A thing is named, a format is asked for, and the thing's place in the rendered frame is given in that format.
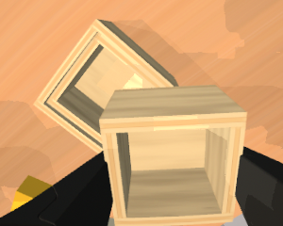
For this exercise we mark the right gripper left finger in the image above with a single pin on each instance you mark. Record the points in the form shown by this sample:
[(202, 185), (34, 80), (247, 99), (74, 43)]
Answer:
[(82, 198)]

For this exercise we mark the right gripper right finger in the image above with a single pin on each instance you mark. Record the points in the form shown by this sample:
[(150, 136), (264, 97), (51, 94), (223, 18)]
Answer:
[(259, 189)]

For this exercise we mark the wooden box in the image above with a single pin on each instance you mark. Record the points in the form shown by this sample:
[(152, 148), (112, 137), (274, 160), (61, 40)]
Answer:
[(86, 89), (173, 155), (129, 47)]

